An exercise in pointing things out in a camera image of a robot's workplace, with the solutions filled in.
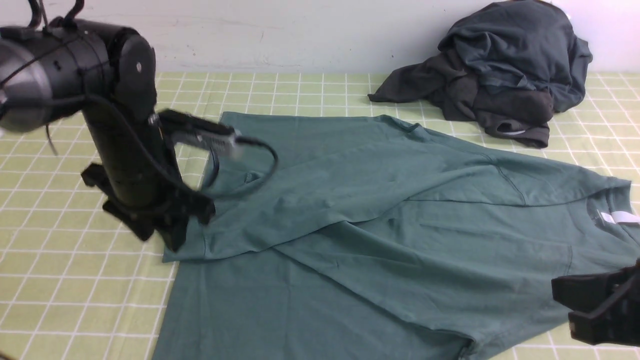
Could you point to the dark brown crumpled garment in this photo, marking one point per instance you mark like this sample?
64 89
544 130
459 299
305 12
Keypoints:
443 80

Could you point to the dark grey-blue crumpled garment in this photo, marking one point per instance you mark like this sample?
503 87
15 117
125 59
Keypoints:
523 44

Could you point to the green long sleeve shirt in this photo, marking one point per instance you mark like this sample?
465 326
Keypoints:
378 239

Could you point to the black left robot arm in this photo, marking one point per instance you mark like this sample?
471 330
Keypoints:
107 73

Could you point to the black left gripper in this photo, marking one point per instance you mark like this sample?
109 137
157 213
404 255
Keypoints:
143 173

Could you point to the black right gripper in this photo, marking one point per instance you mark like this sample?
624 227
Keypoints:
583 294

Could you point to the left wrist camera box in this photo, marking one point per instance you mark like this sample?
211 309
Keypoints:
184 128

